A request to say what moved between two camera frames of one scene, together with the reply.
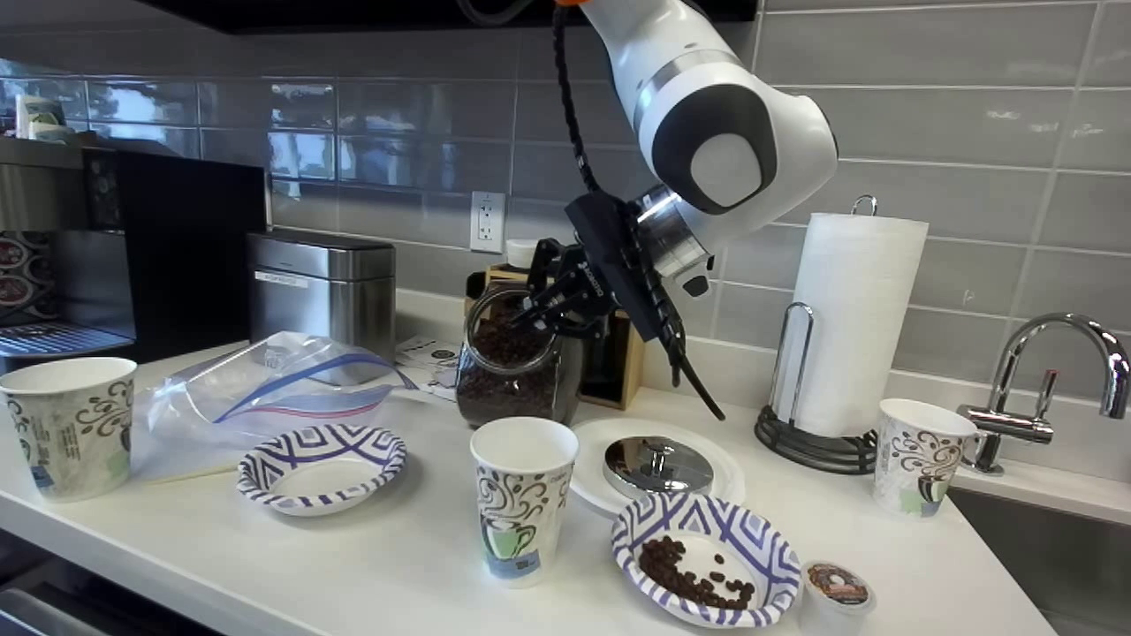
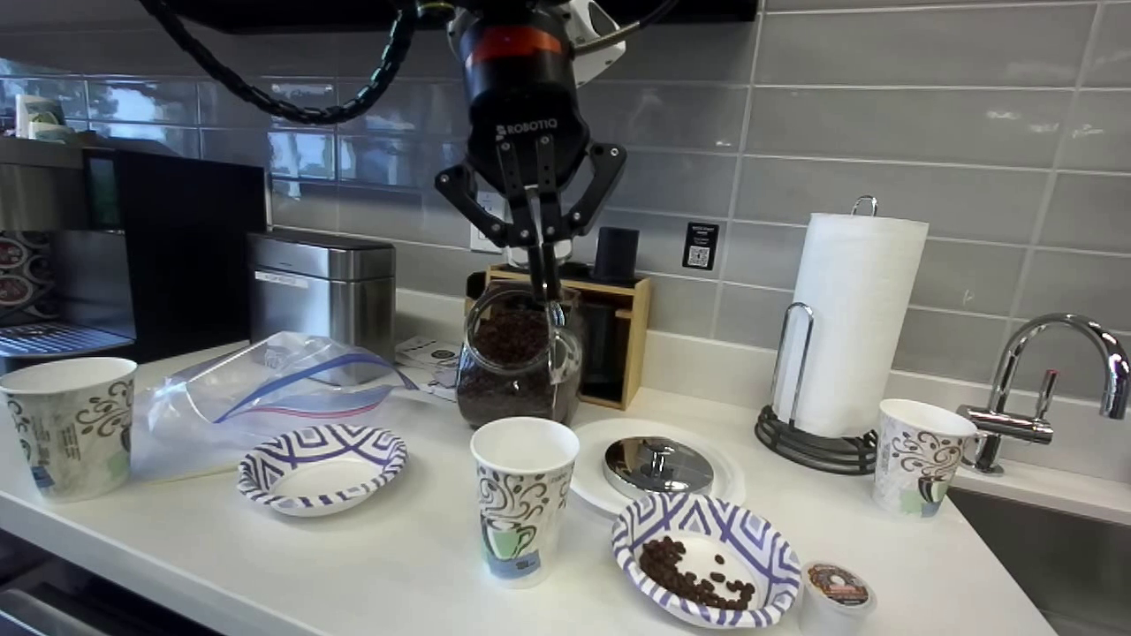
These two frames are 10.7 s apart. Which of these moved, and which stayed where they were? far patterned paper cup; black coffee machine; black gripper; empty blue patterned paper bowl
Moved: black gripper
Stayed: far patterned paper cup; empty blue patterned paper bowl; black coffee machine
